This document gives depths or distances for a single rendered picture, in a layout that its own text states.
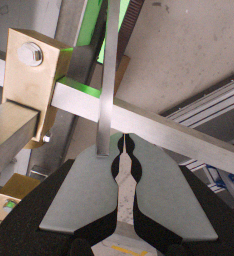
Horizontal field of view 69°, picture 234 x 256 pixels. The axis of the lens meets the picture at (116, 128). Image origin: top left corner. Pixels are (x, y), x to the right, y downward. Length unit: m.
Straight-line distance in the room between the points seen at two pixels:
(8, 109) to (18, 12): 0.30
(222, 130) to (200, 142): 0.84
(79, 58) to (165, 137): 0.21
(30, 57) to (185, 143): 0.20
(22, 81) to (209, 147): 0.23
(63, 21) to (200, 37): 0.86
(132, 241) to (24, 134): 0.30
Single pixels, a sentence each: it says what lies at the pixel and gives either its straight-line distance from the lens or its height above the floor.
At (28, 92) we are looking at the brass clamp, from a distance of 0.21.
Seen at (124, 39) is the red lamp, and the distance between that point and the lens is 0.33.
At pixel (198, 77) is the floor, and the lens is 1.14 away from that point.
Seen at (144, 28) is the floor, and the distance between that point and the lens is 1.04.
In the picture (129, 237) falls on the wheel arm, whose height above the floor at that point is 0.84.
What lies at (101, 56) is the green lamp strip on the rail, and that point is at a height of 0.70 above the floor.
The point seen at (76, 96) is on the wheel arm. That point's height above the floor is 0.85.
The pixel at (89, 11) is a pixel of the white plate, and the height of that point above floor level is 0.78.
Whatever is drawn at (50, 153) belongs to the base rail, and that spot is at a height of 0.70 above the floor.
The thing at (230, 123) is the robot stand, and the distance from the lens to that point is 1.08.
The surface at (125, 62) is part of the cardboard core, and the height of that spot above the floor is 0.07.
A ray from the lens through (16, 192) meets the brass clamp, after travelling 0.35.
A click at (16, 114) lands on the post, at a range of 0.20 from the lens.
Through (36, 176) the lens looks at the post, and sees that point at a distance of 0.47.
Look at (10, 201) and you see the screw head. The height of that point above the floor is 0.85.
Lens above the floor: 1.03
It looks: 62 degrees down
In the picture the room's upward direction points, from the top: 175 degrees counter-clockwise
